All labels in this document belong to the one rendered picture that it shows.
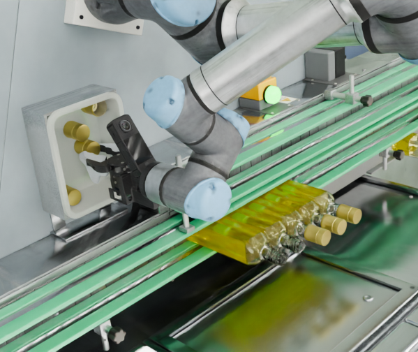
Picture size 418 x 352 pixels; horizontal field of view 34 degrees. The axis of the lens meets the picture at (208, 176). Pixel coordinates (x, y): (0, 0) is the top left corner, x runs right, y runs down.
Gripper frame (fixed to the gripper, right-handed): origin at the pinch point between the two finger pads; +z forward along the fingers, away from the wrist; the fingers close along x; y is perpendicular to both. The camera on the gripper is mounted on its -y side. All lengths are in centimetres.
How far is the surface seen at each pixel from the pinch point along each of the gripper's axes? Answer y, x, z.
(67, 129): -5.1, -3.1, 2.1
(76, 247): 16.1, -10.7, -4.3
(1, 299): 16.1, -29.4, -7.5
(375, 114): 19, 82, -13
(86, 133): -4.0, -1.0, -0.9
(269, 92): 4, 51, -4
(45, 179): 2.7, -10.4, 1.8
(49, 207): 9.2, -10.6, 2.6
